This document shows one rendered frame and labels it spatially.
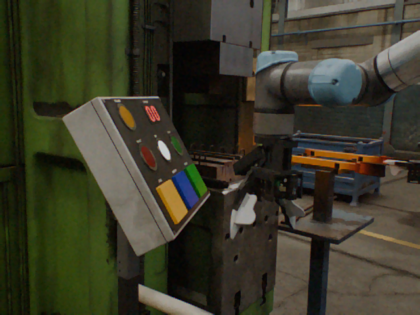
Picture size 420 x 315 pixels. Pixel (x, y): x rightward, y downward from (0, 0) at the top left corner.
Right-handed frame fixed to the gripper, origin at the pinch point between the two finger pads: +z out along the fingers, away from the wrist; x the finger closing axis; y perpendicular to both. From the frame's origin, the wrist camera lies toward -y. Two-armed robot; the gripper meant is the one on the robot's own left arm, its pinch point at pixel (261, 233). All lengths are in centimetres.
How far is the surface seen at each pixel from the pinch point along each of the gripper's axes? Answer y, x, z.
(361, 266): -133, 193, 93
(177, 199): -5.7, -16.1, -7.3
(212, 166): -49, 17, -5
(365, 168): -37, 72, -2
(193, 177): -18.5, -6.1, -8.5
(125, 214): -4.0, -27.0, -6.3
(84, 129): -8.7, -32.6, -20.9
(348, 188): -265, 322, 76
